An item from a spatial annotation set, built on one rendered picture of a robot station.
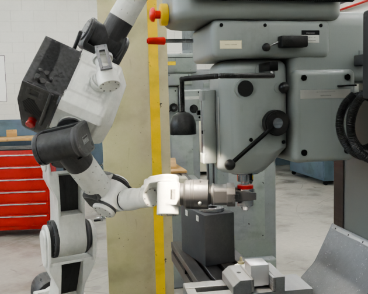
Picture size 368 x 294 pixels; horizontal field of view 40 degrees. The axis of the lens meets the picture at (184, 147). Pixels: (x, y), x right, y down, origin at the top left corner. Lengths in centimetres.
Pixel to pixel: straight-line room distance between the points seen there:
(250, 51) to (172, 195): 47
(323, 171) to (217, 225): 701
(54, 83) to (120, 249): 186
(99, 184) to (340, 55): 82
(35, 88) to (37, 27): 897
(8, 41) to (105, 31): 883
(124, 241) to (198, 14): 215
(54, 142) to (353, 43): 89
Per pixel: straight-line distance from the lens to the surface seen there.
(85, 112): 156
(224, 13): 135
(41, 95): 159
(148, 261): 332
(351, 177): 170
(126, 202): 162
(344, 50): 149
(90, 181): 159
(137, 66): 315
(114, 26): 175
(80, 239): 195
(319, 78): 144
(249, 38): 137
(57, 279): 200
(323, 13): 145
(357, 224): 170
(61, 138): 149
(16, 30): 1055
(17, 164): 597
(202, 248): 185
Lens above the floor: 153
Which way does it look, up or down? 6 degrees down
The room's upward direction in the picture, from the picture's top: 1 degrees counter-clockwise
